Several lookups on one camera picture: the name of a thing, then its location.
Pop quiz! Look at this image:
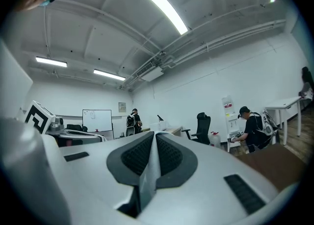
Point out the whiteboard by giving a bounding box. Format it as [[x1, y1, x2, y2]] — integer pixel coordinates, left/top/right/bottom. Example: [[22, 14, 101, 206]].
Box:
[[82, 109, 115, 140]]

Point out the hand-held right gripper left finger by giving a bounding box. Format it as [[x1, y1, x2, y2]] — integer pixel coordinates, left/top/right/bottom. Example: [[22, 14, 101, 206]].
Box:
[[41, 130, 155, 225]]

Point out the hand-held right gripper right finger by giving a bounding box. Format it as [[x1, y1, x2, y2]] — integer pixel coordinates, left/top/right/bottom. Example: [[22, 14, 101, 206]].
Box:
[[137, 132, 280, 225]]

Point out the brown table with white legs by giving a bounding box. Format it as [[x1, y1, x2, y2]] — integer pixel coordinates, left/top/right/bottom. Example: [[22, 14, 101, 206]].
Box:
[[235, 143, 307, 193]]

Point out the white desk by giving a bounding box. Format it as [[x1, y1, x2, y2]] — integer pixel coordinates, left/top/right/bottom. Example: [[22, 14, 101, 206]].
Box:
[[264, 96, 304, 146]]

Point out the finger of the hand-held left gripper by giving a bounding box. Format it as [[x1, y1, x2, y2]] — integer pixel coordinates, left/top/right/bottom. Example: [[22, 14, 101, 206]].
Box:
[[57, 130, 107, 142]]

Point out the table with checkered cloth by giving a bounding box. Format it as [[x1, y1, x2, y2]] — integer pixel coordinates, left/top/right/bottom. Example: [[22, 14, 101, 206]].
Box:
[[142, 125, 183, 138]]

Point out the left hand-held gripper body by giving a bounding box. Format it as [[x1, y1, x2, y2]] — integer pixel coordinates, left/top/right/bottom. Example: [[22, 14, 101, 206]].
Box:
[[24, 100, 65, 135]]

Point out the black office chair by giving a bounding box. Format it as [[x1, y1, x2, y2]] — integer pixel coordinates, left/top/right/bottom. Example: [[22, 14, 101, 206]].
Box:
[[181, 112, 211, 145]]

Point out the clear water jug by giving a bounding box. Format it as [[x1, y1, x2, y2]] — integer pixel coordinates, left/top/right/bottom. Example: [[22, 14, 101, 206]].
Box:
[[209, 131, 221, 149]]

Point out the white water dispenser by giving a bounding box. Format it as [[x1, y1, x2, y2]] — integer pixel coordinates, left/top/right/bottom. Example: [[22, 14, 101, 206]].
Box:
[[222, 95, 242, 152]]

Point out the ceiling air conditioner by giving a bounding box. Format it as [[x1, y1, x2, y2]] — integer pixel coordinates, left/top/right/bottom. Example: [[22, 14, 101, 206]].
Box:
[[136, 62, 164, 82]]

